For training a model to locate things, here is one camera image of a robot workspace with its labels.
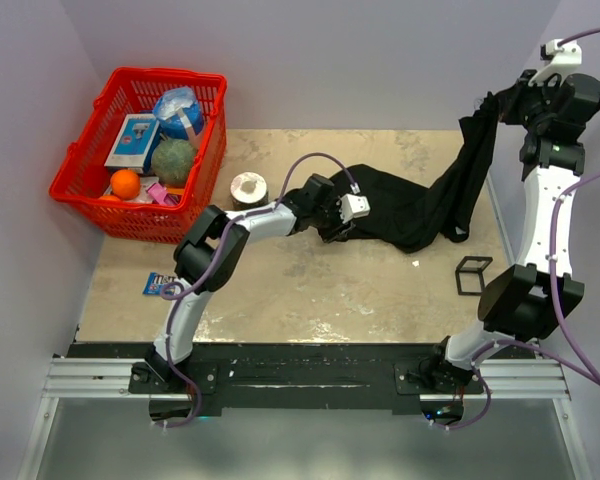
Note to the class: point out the aluminium rail frame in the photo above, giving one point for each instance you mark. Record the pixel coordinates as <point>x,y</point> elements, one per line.
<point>299,290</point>

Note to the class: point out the blue candy packet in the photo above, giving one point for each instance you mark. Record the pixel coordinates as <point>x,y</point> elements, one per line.
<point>155,283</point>

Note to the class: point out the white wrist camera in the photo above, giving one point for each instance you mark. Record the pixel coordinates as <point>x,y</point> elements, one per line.
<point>353,207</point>
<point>561,58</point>

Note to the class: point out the black t-shirt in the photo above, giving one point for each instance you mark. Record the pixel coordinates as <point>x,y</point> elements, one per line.
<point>408,215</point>

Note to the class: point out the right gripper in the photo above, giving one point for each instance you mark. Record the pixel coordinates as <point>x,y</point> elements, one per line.
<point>511,99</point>

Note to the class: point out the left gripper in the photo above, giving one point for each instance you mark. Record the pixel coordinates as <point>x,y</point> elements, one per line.
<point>339,230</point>

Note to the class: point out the black open frame box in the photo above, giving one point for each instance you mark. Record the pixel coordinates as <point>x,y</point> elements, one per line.
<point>472,266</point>

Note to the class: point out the orange fruit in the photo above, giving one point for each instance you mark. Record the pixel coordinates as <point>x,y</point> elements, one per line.
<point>125,184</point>

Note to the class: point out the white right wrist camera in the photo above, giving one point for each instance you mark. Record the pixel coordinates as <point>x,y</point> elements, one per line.
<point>561,58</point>

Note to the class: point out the blue plastic wrapped roll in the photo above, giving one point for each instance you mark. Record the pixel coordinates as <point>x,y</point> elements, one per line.
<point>180,115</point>

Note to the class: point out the blue white razor box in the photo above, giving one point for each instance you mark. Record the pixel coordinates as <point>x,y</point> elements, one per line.
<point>133,147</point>

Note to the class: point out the green melon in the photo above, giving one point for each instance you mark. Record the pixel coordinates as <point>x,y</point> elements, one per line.
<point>172,161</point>

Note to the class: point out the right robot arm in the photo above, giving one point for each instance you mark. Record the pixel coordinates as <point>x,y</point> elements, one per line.
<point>533,297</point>

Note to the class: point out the pink package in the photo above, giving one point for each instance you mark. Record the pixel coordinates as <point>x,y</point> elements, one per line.
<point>160,195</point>

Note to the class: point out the black cylindrical can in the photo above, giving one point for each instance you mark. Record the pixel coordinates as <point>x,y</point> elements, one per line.
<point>249,190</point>

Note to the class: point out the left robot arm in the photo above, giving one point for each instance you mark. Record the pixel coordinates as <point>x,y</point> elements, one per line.
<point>208,255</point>

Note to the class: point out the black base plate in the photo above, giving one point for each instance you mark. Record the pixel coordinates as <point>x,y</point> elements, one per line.
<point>324,376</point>

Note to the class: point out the red plastic basket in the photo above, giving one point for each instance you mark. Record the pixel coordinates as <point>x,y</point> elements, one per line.
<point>82,178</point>

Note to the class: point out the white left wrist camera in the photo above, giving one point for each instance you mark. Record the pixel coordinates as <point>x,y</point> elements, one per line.
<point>353,207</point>

